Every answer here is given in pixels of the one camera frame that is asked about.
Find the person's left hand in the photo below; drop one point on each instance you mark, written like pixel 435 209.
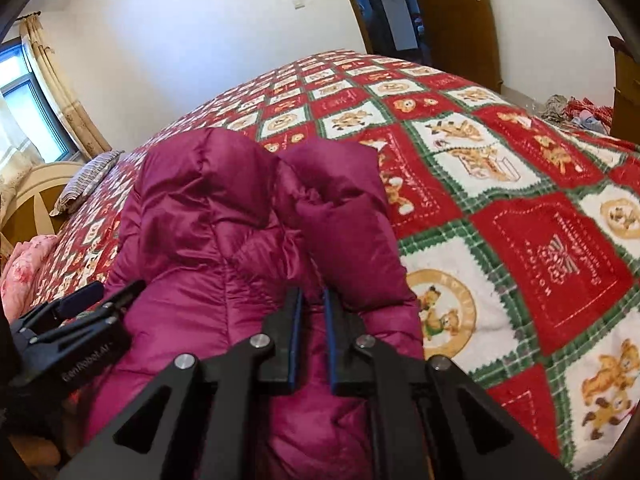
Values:
pixel 35 452

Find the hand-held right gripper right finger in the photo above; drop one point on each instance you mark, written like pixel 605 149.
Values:
pixel 327 330

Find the beige curtain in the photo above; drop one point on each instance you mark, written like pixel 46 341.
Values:
pixel 65 90

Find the wooden door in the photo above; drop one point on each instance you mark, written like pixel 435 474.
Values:
pixel 455 30

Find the wooden headboard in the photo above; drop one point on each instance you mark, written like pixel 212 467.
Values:
pixel 30 200

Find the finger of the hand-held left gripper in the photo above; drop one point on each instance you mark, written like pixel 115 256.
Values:
pixel 115 305
pixel 80 300

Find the striped pillow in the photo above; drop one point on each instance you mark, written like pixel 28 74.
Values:
pixel 87 182

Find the wooden door frame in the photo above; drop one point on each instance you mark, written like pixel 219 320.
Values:
pixel 355 5

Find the window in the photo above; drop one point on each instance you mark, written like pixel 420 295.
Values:
pixel 30 110

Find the wooden dresser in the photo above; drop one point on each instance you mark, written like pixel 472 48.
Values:
pixel 627 90

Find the red bear-print patchwork blanket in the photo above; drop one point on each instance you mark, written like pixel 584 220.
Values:
pixel 525 240

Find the purple down jacket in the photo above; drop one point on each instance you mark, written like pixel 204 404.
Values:
pixel 210 240

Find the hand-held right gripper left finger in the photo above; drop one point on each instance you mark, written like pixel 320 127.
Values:
pixel 297 330

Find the pile of clothes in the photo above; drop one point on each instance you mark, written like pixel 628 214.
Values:
pixel 580 112

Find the pink floral quilt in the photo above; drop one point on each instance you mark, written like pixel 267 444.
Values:
pixel 25 270

